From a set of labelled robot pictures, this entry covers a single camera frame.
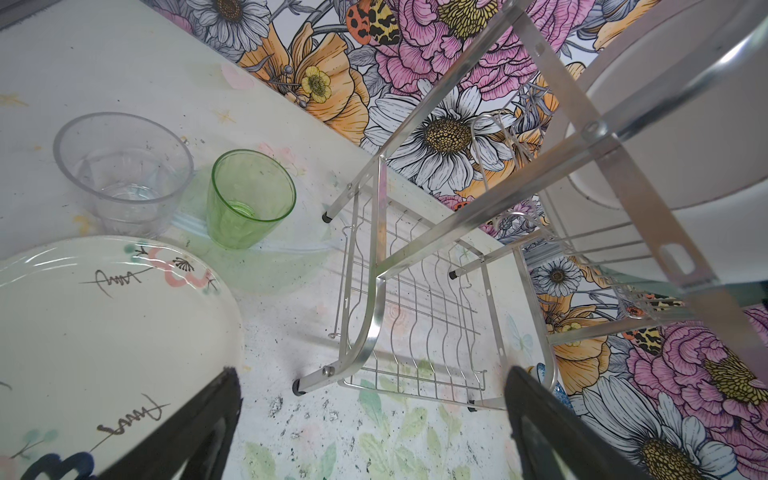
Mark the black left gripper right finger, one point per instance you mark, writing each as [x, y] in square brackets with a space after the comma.
[544, 431]

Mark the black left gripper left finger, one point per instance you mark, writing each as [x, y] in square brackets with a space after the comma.
[194, 443]

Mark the cream floral plate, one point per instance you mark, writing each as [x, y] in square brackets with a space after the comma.
[103, 339]

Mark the green plastic tumbler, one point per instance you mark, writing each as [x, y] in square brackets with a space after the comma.
[249, 195]

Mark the clear plastic tumbler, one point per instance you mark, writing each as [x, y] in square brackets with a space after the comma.
[129, 172]

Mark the white plate red pattern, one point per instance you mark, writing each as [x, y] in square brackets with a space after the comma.
[707, 160]

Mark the pale green plate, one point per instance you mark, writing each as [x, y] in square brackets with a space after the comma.
[750, 294]

